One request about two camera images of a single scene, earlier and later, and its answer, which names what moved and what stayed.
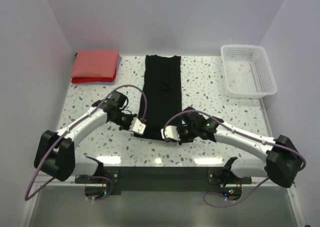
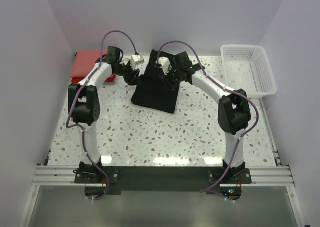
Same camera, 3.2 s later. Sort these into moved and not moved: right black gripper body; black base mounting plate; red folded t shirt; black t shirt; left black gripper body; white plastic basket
Moved: left black gripper body; black t shirt; right black gripper body
Not moved: black base mounting plate; red folded t shirt; white plastic basket
